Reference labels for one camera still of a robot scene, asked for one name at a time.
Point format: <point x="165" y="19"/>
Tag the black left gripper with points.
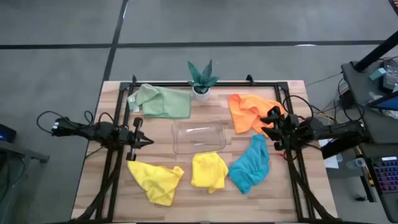
<point x="126" y="137"/>

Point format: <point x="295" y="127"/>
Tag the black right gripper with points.
<point x="290" y="129"/>

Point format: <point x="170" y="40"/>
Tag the orange microfiber towel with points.
<point x="245" y="112"/>

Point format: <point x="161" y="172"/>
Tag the blue microfiber towel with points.
<point x="252" y="165"/>

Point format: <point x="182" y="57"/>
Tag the yellow microfiber towel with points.
<point x="155" y="183"/>
<point x="208" y="171"/>

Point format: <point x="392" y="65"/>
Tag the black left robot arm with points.
<point x="99" y="132"/>

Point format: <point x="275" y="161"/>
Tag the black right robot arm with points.
<point x="335" y="129"/>

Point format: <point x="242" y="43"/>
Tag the green microfiber towel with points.
<point x="164" y="102"/>

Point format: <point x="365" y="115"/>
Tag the small red clip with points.
<point x="281" y="154"/>

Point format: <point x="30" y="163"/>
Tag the clear plastic bin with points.
<point x="199" y="137"/>

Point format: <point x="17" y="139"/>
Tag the black stand beam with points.
<point x="335" y="151"/>

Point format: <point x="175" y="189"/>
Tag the white paper sheet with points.
<point x="331" y="161"/>

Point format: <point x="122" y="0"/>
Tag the black power adapter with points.
<point x="345" y="100"/>

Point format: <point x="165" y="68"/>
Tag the artificial succulent in white pot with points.
<point x="201" y="82"/>

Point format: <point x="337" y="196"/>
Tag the clear plastic bottle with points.
<point x="357" y="163"/>

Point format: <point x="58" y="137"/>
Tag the grey side desk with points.
<point x="360" y="93"/>

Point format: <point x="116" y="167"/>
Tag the tablet with blue screen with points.
<point x="385" y="104"/>

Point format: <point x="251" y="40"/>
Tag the small teal box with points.
<point x="377" y="74"/>

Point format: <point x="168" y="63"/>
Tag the grey metal stand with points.
<point x="18" y="151"/>

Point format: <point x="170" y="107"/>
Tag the black device box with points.
<point x="390" y="77"/>

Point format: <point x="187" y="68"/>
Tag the black stand pole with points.
<point x="376" y="51"/>

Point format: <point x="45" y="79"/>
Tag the black box with blue light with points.
<point x="7" y="133"/>

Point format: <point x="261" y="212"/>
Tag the black aluminium rig frame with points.
<point x="236" y="84"/>

